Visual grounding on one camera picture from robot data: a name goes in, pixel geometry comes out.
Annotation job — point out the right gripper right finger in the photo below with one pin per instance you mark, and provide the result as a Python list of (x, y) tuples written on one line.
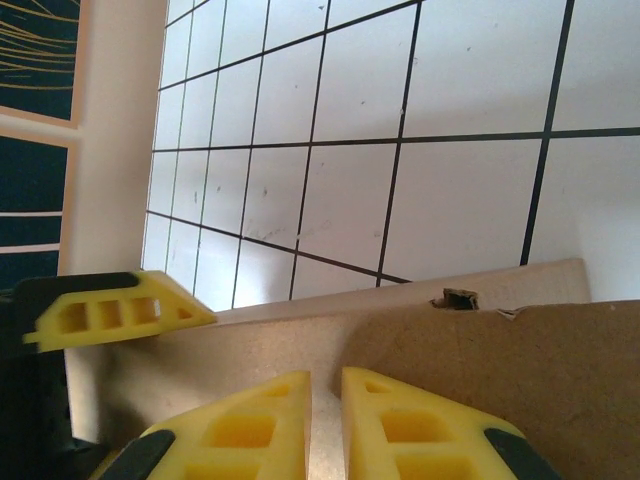
[(400, 450)]

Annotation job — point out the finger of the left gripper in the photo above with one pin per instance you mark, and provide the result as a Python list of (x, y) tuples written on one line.
[(170, 312)]

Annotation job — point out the brown cardboard box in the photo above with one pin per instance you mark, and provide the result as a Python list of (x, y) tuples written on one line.
[(500, 370)]

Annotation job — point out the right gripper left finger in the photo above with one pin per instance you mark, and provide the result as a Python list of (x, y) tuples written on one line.
[(250, 450)]

